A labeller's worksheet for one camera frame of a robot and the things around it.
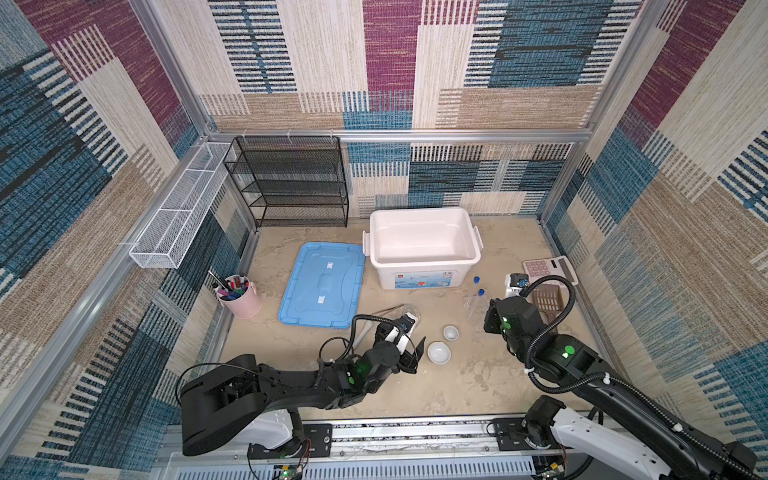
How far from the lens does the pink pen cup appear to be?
0.89 m

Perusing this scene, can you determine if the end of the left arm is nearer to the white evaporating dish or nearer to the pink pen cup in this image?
the white evaporating dish

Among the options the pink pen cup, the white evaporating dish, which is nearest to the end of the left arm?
the white evaporating dish
